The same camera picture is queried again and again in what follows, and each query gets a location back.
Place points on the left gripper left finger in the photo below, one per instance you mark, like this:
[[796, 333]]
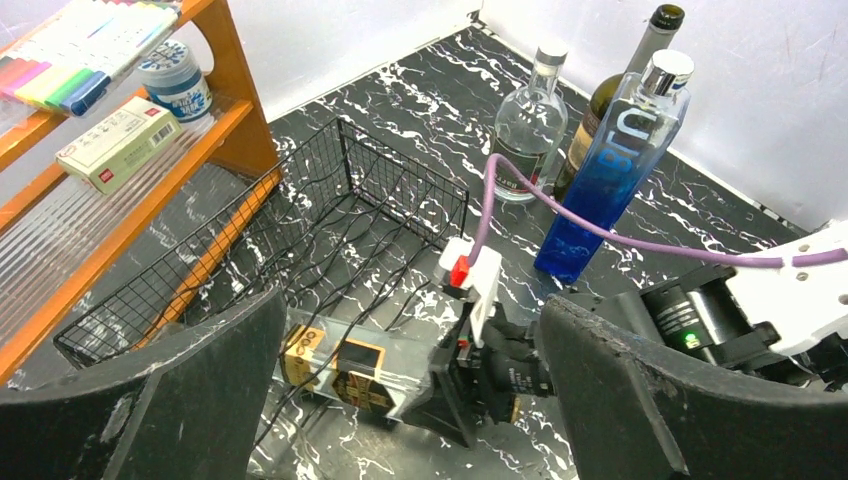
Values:
[[186, 406]]

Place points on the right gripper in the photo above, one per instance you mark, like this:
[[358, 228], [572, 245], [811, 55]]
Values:
[[480, 377]]

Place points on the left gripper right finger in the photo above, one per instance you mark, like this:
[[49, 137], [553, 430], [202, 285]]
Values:
[[635, 409]]

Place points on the blue glass bottle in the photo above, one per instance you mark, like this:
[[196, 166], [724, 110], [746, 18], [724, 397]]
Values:
[[643, 118]]

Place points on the clear whisky bottle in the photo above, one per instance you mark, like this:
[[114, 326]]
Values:
[[385, 373]]

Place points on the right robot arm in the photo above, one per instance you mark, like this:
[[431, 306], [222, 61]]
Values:
[[785, 325]]

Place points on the clear bottle white cap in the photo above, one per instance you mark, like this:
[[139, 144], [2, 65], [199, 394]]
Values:
[[531, 121]]

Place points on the olive green wine bottle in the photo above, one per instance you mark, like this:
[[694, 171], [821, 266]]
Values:
[[663, 25]]

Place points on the white cardboard box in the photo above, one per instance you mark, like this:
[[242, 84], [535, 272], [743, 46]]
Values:
[[111, 152]]

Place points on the orange wooden shelf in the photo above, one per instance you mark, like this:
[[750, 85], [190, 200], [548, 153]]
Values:
[[59, 235]]

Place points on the blue label jar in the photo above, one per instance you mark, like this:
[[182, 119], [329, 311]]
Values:
[[173, 79]]

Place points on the marker pen set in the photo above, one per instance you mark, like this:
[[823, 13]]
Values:
[[68, 63]]

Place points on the black wire wine rack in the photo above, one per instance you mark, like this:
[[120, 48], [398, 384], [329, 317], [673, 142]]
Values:
[[345, 226]]

